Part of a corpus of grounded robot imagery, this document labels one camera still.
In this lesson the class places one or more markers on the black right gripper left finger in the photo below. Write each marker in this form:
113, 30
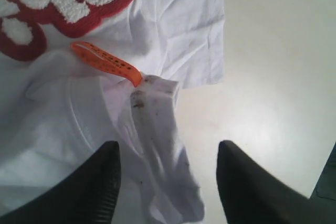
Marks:
88, 195

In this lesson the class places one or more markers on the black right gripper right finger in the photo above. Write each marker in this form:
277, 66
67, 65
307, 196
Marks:
249, 194

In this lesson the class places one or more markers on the white t-shirt with red logo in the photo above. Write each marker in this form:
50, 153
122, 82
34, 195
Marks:
57, 111

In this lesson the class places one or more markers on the orange garment tag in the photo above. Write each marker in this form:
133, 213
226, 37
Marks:
106, 62

